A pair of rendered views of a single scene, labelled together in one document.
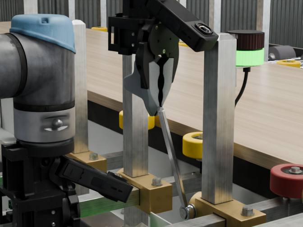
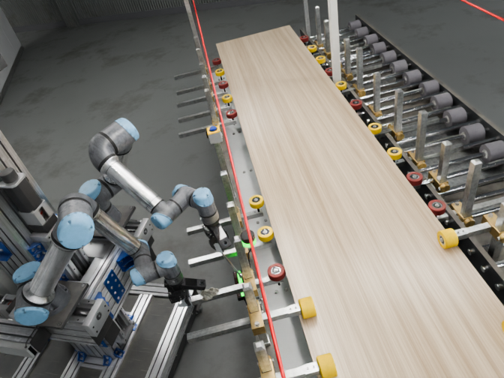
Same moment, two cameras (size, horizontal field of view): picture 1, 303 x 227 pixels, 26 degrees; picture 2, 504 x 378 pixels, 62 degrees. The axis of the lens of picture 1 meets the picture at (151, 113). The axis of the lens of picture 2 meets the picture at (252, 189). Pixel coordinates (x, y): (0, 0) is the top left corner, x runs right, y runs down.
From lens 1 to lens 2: 1.44 m
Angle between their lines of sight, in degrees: 38
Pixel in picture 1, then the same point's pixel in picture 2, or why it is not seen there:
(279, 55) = (409, 79)
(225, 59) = (238, 246)
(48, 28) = (163, 265)
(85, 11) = not seen: outside the picture
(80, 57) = (227, 184)
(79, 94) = (229, 196)
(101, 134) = not seen: hidden behind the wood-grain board
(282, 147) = (289, 245)
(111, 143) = not seen: hidden behind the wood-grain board
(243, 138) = (280, 233)
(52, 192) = (179, 291)
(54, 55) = (166, 270)
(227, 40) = (237, 241)
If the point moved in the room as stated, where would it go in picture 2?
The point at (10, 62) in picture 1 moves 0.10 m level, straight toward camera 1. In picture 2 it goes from (154, 275) to (145, 296)
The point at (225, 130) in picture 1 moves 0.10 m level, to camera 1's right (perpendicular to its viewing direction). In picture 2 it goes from (244, 262) to (264, 266)
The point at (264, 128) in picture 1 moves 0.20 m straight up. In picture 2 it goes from (296, 223) to (291, 193)
